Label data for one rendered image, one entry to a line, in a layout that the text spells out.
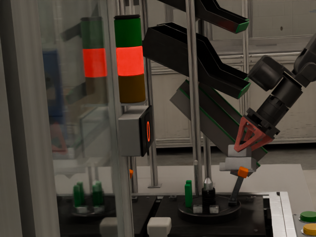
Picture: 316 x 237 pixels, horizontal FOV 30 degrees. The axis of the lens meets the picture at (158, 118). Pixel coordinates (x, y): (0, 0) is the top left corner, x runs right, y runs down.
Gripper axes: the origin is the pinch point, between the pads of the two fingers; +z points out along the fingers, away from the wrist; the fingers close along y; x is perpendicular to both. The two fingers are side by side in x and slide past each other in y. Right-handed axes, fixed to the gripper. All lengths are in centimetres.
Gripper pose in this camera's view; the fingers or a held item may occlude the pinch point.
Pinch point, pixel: (240, 149)
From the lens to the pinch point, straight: 142.2
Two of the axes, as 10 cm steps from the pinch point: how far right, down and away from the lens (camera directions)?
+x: 6.6, 5.9, -4.6
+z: -6.1, 7.8, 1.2
